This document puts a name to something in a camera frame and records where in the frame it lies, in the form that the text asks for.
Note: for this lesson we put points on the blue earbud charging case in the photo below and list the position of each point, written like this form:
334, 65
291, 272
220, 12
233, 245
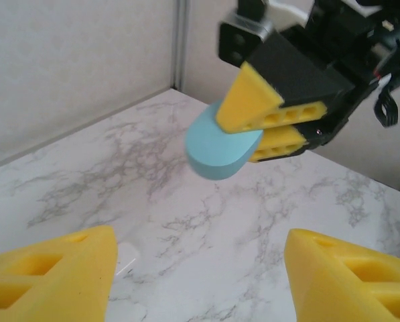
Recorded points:
216, 154

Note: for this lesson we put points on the aluminium frame post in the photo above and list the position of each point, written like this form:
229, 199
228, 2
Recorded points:
180, 43

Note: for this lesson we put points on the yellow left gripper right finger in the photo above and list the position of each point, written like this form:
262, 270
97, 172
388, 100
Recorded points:
353, 288

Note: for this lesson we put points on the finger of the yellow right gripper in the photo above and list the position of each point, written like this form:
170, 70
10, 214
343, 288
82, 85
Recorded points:
280, 144
253, 97

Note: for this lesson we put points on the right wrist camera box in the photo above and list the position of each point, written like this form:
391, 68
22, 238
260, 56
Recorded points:
240, 37

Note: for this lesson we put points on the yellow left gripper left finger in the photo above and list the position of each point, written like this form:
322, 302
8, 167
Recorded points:
45, 281

